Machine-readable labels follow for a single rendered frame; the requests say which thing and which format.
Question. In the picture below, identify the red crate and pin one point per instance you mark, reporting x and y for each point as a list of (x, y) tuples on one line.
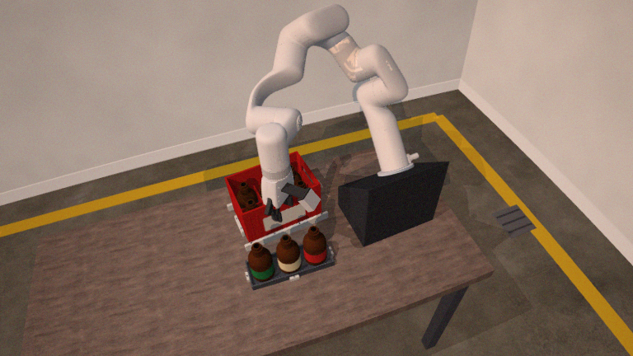
[(254, 223)]

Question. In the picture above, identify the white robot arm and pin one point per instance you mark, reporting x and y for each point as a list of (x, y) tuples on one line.
[(323, 25)]

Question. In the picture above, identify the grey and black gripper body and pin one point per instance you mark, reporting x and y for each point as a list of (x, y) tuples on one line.
[(272, 189)]

